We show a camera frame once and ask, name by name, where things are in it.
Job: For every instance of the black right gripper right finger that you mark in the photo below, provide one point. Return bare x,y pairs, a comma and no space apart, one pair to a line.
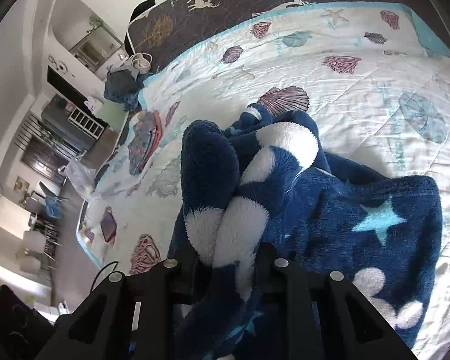
320,316

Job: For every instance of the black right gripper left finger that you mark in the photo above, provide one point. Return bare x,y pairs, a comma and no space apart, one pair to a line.
126,316

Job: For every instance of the blue star fleece garment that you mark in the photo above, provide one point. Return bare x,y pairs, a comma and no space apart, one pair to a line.
267,180

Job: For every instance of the dark blue clothes pile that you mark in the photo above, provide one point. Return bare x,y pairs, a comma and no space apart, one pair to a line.
123,88

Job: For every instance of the clear plastic bag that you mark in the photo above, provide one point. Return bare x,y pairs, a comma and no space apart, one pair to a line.
81,177

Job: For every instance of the white slatted crate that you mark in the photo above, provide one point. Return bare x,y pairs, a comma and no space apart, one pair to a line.
90,126

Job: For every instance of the white seashell print quilt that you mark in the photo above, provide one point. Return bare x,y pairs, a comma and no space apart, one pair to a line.
372,75

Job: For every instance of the white strappy bag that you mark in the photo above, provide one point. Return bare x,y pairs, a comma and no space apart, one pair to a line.
142,62

